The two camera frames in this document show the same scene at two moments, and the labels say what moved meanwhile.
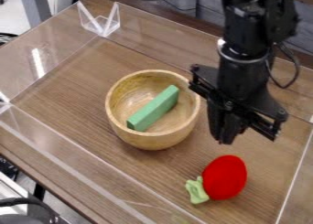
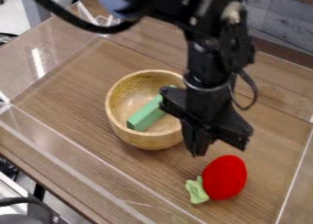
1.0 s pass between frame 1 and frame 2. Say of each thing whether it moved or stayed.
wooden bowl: stayed
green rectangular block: stayed
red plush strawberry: stayed
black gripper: moved
